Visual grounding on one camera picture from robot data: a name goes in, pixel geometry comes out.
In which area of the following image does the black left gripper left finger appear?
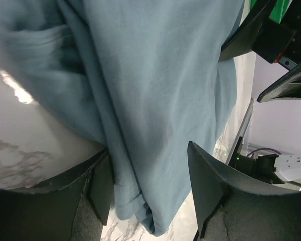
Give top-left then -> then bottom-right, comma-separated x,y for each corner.
0,150 -> 114,240

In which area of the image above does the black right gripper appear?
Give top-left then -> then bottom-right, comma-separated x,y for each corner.
219,0 -> 301,103

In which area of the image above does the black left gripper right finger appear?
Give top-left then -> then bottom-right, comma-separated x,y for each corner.
187,142 -> 301,240

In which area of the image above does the blue grey t shirt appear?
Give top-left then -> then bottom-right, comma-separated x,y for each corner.
0,1 -> 244,236

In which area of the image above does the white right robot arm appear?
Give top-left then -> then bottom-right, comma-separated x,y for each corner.
220,1 -> 301,185

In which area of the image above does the green plastic tray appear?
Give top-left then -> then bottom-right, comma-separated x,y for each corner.
269,0 -> 291,23

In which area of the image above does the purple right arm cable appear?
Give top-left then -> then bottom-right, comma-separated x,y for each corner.
247,148 -> 283,159

